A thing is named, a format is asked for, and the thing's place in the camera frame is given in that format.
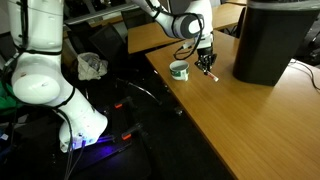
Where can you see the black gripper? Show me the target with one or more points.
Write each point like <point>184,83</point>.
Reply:
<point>205,53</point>

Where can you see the orange marker pen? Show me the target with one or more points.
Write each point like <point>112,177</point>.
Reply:
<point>212,77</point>

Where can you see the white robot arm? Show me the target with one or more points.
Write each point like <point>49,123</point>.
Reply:
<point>36,76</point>

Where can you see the white mug with green print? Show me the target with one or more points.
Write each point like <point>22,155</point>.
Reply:
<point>179,70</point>

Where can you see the wooden background desk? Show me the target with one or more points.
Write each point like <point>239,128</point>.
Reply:
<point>146,36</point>

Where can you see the large black bin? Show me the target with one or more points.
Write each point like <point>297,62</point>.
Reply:
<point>270,43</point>

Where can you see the orange black bar clamp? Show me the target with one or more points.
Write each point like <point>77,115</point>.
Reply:
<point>118,105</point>
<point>126,135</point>

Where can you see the black office chair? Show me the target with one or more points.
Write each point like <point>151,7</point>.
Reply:
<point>106,43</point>

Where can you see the crumpled white plastic bag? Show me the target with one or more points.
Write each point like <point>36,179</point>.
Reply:
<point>90,66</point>

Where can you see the green fabric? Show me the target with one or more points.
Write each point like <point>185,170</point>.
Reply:
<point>7,100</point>

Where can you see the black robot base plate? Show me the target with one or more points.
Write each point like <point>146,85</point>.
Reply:
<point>123,151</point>

